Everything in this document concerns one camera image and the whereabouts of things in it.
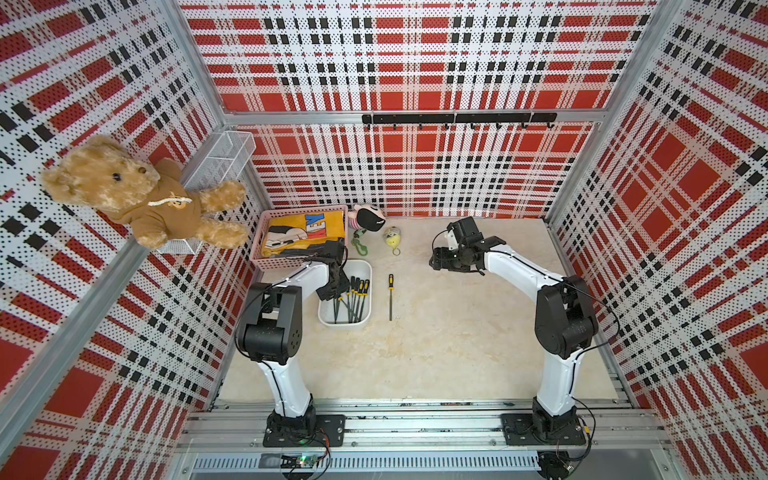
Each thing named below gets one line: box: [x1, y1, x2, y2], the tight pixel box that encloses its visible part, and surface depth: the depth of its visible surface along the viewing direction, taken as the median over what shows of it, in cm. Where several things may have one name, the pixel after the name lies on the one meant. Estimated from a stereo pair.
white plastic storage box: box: [318, 260, 373, 327], surface depth 98 cm
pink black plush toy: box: [348, 204, 386, 232], surface depth 110 cm
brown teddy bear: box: [41, 136, 249, 249], surface depth 54 cm
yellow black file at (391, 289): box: [388, 274, 395, 321], surface depth 103 cm
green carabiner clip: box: [351, 229, 369, 256], surface depth 117 cm
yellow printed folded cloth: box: [262, 211, 345, 256], surface depth 110 cm
